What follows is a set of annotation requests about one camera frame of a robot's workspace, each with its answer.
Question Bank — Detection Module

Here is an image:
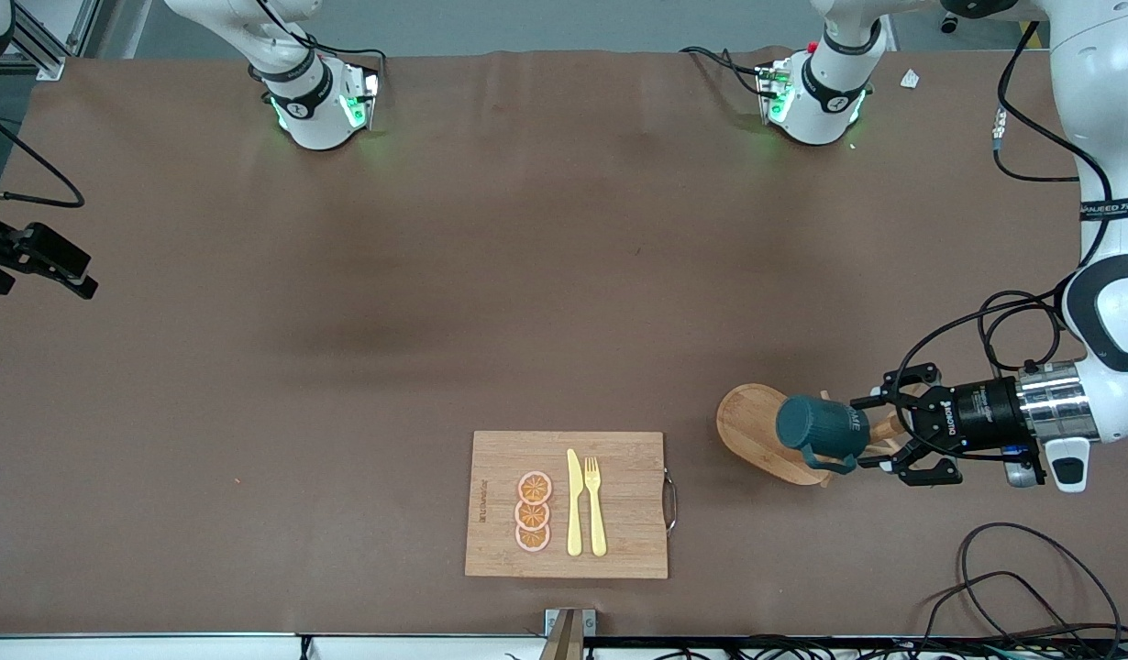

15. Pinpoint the teal cup yellow inside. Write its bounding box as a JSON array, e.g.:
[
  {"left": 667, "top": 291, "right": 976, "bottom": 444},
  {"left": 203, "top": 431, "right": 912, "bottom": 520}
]
[{"left": 775, "top": 394, "right": 872, "bottom": 476}]

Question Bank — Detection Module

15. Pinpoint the yellow plastic knife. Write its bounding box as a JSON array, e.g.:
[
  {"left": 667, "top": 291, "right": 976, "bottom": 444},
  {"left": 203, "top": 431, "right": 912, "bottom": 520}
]
[{"left": 566, "top": 448, "right": 585, "bottom": 557}]

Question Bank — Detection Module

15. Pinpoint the aluminium frame profile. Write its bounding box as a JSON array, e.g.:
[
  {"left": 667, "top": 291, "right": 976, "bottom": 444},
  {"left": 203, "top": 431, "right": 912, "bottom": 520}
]
[{"left": 5, "top": 0, "right": 102, "bottom": 82}]

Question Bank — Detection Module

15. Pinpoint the aluminium camera post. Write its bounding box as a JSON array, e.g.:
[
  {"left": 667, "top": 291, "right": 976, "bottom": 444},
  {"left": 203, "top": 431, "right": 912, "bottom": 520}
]
[{"left": 538, "top": 608, "right": 598, "bottom": 660}]

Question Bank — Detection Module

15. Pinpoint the wooden cup rack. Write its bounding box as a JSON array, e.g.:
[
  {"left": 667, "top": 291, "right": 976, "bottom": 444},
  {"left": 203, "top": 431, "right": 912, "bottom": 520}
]
[{"left": 716, "top": 383, "right": 904, "bottom": 487}]

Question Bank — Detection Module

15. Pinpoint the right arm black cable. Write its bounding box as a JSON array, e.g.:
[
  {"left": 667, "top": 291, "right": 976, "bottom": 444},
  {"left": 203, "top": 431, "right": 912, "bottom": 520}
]
[{"left": 0, "top": 103, "right": 88, "bottom": 210}]

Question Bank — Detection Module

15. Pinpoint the white table edge rail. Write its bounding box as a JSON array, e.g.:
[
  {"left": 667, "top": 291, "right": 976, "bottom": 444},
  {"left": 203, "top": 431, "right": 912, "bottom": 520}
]
[{"left": 0, "top": 632, "right": 1128, "bottom": 660}]

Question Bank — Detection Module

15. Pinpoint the yellow plastic fork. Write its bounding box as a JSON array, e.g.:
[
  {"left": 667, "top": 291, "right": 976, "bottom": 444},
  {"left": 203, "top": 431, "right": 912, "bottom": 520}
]
[{"left": 584, "top": 456, "right": 609, "bottom": 558}]

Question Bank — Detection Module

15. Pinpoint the black base cable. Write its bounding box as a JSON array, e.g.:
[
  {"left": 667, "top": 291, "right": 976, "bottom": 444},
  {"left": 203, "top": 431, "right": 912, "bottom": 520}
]
[
  {"left": 303, "top": 32, "right": 393, "bottom": 70},
  {"left": 680, "top": 46, "right": 771, "bottom": 97}
]

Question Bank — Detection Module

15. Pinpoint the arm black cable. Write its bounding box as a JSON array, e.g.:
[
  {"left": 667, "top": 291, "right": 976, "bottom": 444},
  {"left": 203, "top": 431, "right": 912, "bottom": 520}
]
[
  {"left": 0, "top": 103, "right": 88, "bottom": 210},
  {"left": 890, "top": 20, "right": 1115, "bottom": 391}
]

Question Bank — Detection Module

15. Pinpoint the table cover sheet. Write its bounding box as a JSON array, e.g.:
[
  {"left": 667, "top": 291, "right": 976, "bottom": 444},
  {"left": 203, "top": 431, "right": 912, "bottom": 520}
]
[{"left": 0, "top": 46, "right": 1128, "bottom": 638}]

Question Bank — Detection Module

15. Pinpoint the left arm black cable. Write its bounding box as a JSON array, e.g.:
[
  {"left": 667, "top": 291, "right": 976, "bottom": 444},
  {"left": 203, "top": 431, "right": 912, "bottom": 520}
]
[{"left": 890, "top": 20, "right": 1115, "bottom": 391}]

